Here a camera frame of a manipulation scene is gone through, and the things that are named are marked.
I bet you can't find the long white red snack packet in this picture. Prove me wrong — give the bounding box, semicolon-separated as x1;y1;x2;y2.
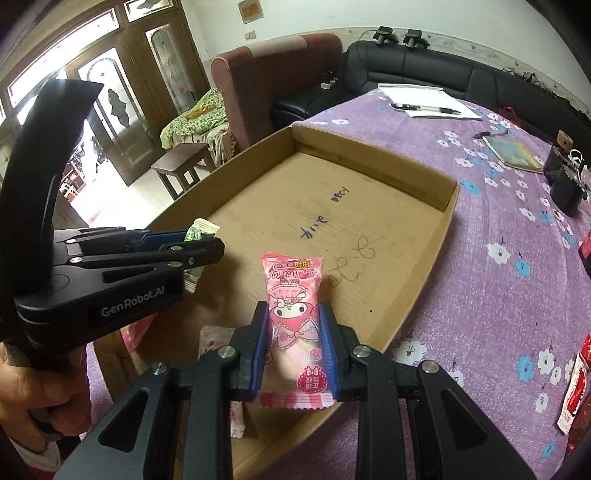
556;353;589;435

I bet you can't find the worn colourful booklet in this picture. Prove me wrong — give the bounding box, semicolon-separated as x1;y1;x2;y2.
482;135;546;174

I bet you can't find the white pink strawberry snack packet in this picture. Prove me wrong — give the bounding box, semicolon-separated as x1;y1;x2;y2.
198;324;246;439

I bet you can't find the wall poster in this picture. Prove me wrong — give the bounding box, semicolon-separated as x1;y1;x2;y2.
237;0;264;24

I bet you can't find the wooden stool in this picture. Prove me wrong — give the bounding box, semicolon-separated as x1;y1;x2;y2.
151;143;210;200

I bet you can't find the wooden glass door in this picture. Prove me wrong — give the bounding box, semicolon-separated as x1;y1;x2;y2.
69;46;156;186
124;19;211;120

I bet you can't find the maroon armchair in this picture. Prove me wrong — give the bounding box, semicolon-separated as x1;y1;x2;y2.
211;33;343;149

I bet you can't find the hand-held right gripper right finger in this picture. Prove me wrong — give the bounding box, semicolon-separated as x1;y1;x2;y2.
318;302;539;480

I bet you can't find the purple floral tablecloth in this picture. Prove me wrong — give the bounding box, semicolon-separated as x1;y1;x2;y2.
83;88;591;480

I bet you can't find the pink plastic packet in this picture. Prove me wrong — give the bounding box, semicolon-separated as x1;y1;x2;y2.
121;318;154;356

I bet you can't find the person's left hand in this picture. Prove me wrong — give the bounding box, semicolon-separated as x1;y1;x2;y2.
0;346;94;443

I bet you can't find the black leather sofa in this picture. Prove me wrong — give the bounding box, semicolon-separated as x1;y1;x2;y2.
271;41;591;141

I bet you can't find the shallow cardboard box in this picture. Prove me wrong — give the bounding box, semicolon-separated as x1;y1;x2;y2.
92;122;461;480

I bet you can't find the green floral blanket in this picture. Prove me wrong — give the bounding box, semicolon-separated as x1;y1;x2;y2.
160;88;229;149

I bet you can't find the green clear snack packet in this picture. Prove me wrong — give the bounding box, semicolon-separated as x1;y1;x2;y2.
184;218;219;292

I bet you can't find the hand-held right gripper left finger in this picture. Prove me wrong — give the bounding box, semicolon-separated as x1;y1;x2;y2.
60;302;271;480

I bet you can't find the black device with cables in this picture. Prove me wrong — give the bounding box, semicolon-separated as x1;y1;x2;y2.
542;130;591;217

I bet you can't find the black clear pen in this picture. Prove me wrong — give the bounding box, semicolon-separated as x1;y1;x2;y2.
390;102;462;116

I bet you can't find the beige patterned cloth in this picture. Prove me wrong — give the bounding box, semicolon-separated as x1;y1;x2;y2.
203;127;239;168

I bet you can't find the person's left forearm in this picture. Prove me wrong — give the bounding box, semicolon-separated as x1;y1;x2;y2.
0;408;65;480

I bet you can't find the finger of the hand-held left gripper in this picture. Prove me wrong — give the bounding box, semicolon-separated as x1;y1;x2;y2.
54;226;216;253
54;237;226;284

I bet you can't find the pink cartoon snack packet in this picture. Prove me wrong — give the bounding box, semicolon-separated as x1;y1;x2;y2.
256;251;335;411

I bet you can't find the white notepad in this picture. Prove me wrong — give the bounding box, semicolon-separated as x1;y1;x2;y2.
378;83;484;121

